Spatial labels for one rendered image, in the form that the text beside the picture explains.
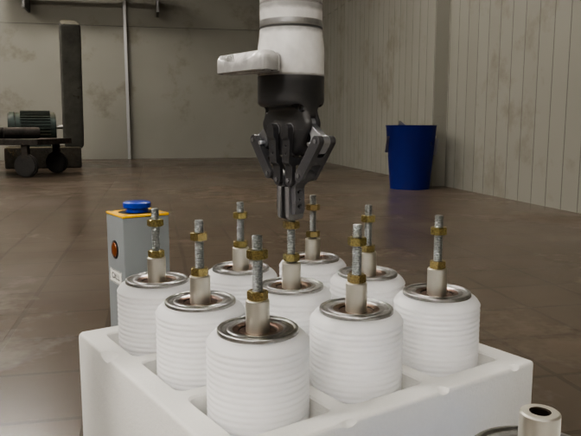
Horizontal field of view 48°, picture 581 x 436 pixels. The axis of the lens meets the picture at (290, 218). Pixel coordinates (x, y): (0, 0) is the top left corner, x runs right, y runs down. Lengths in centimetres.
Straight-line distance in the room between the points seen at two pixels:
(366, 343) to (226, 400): 15
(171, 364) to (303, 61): 34
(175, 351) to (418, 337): 26
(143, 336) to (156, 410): 15
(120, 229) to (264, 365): 43
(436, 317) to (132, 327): 35
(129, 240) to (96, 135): 838
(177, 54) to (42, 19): 179
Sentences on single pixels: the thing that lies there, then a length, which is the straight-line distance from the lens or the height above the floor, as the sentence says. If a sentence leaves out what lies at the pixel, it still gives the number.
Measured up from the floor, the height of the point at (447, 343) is 21.
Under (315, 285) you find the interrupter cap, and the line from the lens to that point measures 76.
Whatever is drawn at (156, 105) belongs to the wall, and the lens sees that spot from 927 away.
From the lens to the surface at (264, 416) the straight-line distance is 58.
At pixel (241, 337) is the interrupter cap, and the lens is 58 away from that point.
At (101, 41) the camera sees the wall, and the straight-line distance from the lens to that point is 936.
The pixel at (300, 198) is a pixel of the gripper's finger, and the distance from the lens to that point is 73.
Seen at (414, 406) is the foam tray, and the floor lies 17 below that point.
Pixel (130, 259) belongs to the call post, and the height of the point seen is 25.
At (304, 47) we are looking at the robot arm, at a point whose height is 52.
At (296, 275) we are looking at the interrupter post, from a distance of 75.
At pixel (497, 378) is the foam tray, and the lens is 74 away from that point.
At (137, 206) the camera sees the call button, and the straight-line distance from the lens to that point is 95.
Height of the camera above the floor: 44
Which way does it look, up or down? 8 degrees down
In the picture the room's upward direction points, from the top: straight up
